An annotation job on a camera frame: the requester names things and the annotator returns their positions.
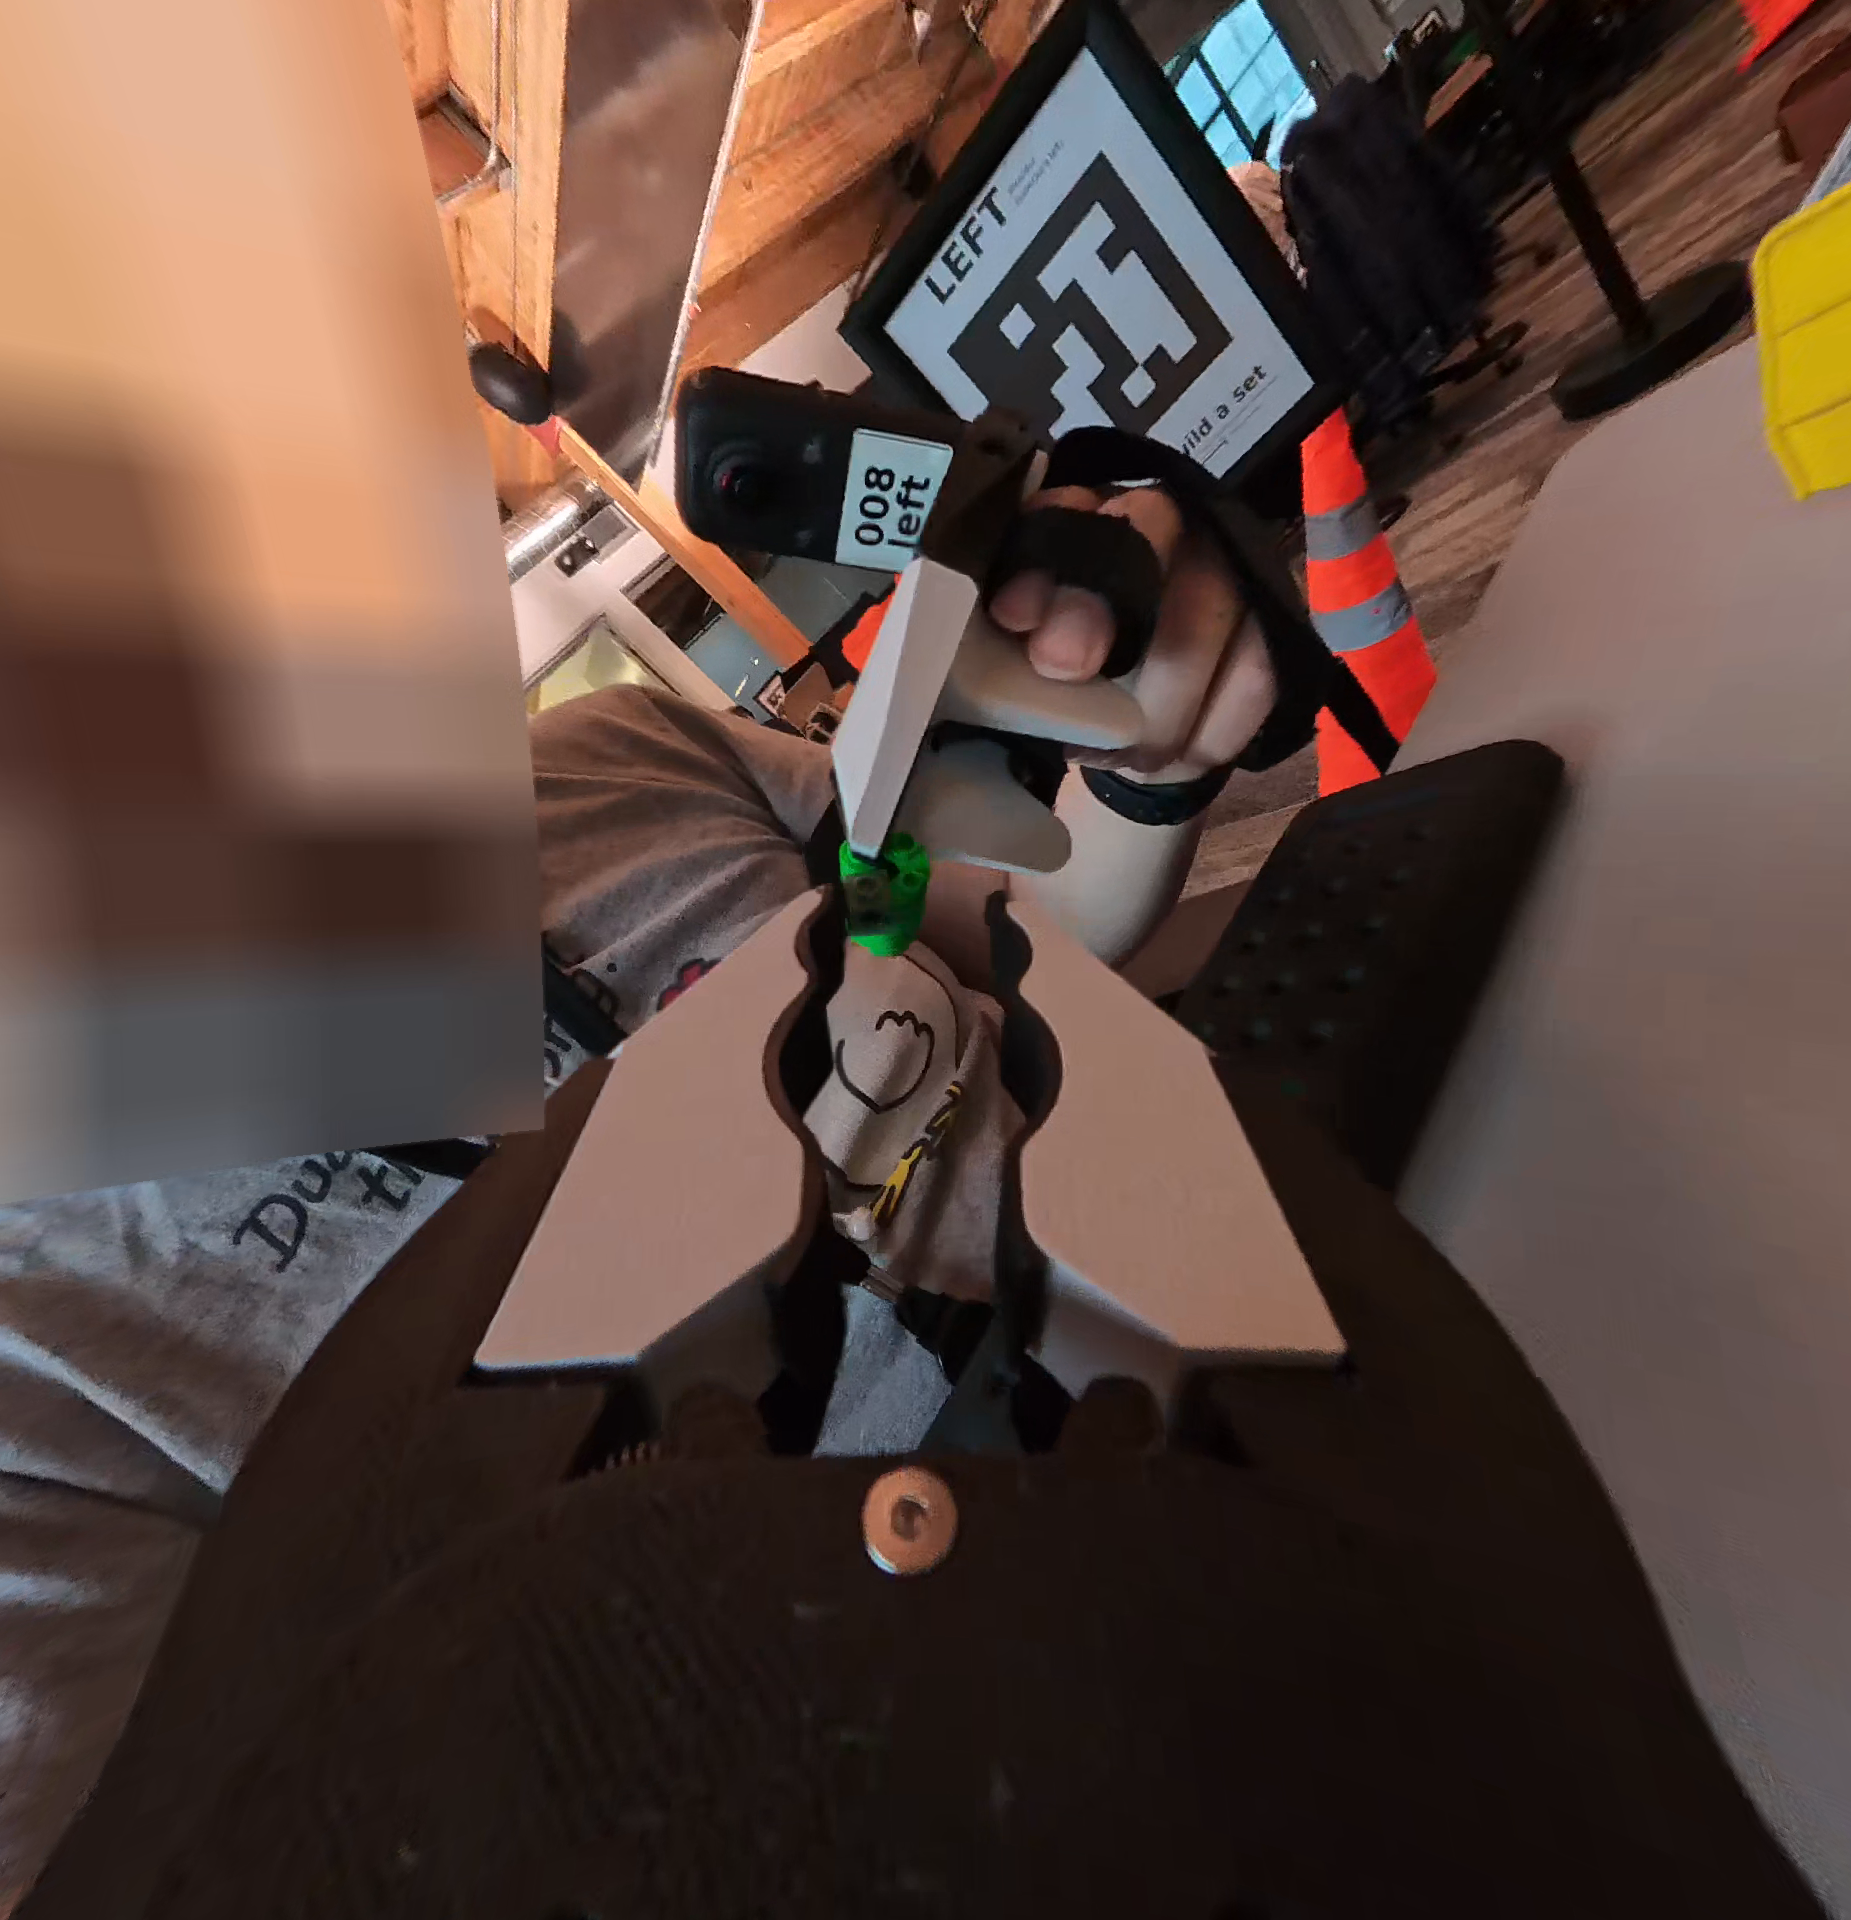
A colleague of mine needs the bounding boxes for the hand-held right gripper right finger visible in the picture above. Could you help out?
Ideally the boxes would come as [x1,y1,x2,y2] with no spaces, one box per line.
[990,890,1351,1366]

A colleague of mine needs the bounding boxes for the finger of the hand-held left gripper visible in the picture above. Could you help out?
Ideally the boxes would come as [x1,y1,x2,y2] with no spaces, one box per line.
[835,560,986,863]

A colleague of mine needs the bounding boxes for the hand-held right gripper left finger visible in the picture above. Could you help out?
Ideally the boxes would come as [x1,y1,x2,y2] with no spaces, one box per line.
[477,884,848,1376]

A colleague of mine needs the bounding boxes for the green brick assembly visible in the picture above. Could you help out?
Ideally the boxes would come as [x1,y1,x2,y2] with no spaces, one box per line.
[840,829,933,959]

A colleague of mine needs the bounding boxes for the person's left forearm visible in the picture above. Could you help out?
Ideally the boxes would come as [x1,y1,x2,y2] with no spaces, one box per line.
[1048,782,1243,972]

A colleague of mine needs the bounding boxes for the person's left hand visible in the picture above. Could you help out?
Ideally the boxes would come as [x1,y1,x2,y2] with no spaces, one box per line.
[990,484,1286,779]

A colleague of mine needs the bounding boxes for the black wristband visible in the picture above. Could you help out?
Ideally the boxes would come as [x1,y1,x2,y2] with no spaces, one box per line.
[1083,760,1237,828]

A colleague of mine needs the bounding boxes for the black round knob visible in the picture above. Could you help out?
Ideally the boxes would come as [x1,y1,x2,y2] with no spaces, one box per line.
[468,344,558,432]

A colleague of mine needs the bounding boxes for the black perforated panel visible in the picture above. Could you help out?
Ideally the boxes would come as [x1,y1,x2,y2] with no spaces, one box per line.
[1181,737,1567,1191]

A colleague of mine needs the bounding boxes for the orange traffic cone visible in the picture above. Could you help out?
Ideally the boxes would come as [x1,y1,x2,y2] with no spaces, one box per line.
[1299,404,1440,802]

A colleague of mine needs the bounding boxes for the yellow plastic bin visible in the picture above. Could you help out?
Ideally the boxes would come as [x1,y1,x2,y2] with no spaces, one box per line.
[1751,195,1851,505]

